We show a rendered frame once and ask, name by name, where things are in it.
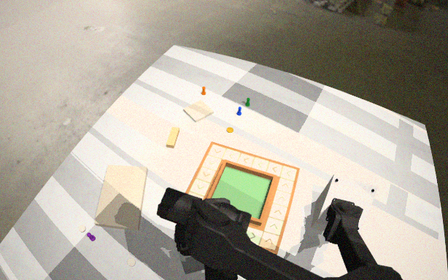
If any tan rectangular block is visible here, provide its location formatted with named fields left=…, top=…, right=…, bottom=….
left=166, top=127, right=179, bottom=149

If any beige flat square tile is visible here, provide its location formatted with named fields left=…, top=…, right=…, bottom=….
left=183, top=100, right=214, bottom=123

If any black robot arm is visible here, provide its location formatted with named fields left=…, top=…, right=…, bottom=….
left=156, top=187, right=403, bottom=280

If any purple pawn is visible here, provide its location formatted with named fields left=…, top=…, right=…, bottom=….
left=87, top=233, right=96, bottom=241

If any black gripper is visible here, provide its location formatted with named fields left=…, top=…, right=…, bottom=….
left=202, top=198, right=238, bottom=280

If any orange square board ring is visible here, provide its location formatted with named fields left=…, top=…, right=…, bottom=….
left=186, top=141, right=300, bottom=254

